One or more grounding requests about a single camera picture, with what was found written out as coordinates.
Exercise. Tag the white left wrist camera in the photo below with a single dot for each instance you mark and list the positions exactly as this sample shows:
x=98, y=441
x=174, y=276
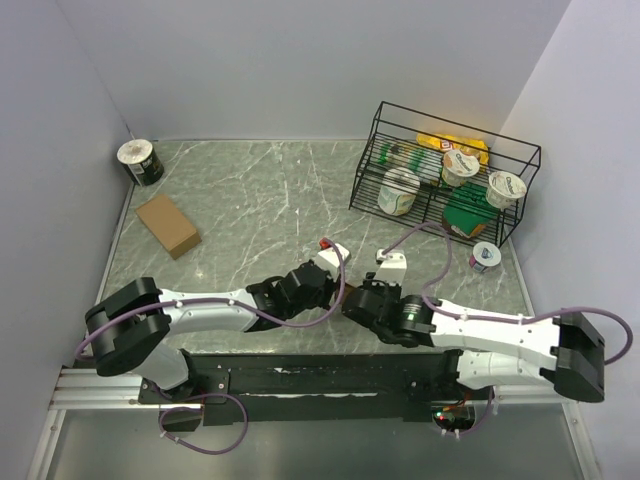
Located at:
x=327, y=259

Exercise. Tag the green snack packet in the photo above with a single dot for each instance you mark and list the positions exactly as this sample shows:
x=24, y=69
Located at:
x=467, y=212

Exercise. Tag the white green cup lower shelf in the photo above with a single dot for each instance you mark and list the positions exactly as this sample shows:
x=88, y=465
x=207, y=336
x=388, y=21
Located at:
x=398, y=190

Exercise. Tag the yellow snack bag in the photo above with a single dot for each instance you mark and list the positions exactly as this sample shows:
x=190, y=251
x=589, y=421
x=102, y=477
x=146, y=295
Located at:
x=446, y=142

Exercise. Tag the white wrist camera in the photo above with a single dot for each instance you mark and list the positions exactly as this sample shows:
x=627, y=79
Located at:
x=327, y=259
x=392, y=267

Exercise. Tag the purple yogurt cup on table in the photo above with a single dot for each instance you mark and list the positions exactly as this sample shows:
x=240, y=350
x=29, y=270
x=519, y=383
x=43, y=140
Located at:
x=484, y=256

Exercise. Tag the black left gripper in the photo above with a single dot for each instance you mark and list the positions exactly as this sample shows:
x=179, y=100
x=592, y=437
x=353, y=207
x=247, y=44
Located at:
x=331, y=289

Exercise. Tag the aluminium frame rail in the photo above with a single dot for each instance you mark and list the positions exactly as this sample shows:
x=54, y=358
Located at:
x=83, y=389

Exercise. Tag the yogurt cup upper middle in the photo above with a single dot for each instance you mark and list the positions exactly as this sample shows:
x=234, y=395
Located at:
x=458, y=167

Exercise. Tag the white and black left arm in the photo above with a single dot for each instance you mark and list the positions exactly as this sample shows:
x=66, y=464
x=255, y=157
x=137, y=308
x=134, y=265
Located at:
x=126, y=331

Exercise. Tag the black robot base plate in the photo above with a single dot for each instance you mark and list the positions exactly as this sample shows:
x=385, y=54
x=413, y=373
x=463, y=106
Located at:
x=270, y=387

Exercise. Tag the green white packet in rack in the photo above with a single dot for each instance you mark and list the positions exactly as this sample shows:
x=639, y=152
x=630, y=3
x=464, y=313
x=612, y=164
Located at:
x=424, y=163

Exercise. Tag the black wire rack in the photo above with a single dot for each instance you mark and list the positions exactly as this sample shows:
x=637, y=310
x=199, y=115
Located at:
x=396, y=123

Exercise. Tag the dark green noodle cup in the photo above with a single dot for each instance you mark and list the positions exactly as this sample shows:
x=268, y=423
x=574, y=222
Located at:
x=140, y=161

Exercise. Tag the brown cardboard box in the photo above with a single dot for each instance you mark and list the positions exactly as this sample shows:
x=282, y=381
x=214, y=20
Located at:
x=169, y=226
x=348, y=290

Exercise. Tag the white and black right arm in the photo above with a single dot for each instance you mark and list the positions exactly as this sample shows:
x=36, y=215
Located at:
x=563, y=350

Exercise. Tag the folded brown cardboard box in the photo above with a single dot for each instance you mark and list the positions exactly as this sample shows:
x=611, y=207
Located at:
x=169, y=226

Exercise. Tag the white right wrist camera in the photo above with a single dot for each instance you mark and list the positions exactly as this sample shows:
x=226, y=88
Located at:
x=392, y=267

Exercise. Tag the yogurt cup upper right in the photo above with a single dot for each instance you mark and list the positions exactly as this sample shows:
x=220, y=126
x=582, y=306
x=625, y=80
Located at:
x=504, y=189

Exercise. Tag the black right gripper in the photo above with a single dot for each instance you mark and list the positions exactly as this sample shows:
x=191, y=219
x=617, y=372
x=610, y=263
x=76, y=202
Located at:
x=384, y=286

